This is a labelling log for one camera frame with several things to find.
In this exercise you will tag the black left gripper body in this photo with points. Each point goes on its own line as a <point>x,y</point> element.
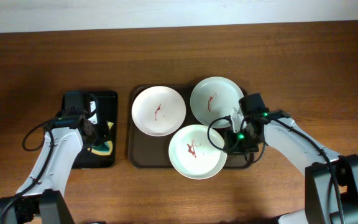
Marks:
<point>101,134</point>

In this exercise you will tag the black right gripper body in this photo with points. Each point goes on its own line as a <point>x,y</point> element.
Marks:
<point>239,147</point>

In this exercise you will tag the green and yellow sponge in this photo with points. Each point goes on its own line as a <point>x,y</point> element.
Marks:
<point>103,145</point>

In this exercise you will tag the pale green plate front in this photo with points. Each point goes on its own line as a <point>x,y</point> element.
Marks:
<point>195,152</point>

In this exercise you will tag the pale green plate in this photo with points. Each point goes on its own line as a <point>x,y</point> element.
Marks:
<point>195,152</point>
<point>216,97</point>

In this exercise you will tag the white plate with pinkish tint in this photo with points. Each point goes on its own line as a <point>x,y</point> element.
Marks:
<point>158,111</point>

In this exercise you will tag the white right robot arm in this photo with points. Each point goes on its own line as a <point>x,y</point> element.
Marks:
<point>331,180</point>

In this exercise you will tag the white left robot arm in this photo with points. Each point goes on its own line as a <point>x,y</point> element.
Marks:
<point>41,195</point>

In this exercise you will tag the black rectangular water tray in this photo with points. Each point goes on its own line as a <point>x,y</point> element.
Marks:
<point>84,160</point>

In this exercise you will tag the brown serving tray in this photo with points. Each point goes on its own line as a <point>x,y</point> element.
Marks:
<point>149,152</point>

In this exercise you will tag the pale green plate back right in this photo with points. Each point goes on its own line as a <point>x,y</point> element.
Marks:
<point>216,97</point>

